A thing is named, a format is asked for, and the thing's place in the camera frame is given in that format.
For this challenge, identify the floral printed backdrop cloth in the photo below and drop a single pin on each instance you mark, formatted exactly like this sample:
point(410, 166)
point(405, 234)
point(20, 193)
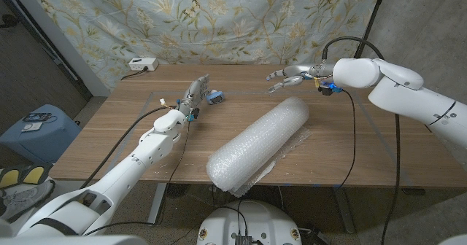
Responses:
point(219, 22)

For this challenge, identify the white robot torso base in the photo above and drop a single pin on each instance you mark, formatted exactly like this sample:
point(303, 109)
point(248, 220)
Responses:
point(251, 223)

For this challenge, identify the grey sneaker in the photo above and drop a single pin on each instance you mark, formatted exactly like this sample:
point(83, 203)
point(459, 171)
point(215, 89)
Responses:
point(25, 199)

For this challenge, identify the white power strip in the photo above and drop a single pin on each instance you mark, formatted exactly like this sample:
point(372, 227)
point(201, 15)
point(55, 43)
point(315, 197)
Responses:
point(143, 64)

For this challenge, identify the grey wall post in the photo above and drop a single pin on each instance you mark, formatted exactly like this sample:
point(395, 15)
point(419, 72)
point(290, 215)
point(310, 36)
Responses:
point(58, 37)

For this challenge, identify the bubble wrap roll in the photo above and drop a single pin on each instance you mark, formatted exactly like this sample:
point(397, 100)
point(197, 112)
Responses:
point(259, 143)

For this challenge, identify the yellow and black shoe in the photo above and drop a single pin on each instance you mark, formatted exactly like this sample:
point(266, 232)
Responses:
point(34, 175)
point(9, 178)

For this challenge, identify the grey table leg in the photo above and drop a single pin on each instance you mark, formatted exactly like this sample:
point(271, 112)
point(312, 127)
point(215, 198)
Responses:
point(343, 208)

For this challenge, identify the black phone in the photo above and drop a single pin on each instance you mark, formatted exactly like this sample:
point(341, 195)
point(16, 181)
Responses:
point(37, 117)

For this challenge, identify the white table leg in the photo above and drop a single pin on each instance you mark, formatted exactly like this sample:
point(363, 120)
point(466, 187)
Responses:
point(157, 205)

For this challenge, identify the small white flat device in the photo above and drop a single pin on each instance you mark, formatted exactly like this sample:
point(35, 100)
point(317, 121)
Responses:
point(31, 127)

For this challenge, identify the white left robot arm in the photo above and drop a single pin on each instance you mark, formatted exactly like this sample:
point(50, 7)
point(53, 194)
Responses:
point(146, 154)

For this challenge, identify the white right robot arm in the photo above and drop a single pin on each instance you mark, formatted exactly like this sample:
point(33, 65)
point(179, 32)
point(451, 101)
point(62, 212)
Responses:
point(401, 92)

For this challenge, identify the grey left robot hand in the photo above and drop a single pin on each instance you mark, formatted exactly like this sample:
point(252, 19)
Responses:
point(193, 93)

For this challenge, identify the black backdrop stand pole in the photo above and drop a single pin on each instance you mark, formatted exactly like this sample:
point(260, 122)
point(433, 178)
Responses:
point(369, 22)

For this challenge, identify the small blue toy camera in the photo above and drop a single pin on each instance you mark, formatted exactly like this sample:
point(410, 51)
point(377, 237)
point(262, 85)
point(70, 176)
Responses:
point(215, 98)

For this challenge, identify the blue hard case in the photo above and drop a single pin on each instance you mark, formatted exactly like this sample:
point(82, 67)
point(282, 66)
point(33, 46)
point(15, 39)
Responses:
point(40, 143)

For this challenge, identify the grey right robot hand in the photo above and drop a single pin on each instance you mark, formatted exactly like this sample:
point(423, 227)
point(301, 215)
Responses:
point(297, 70)

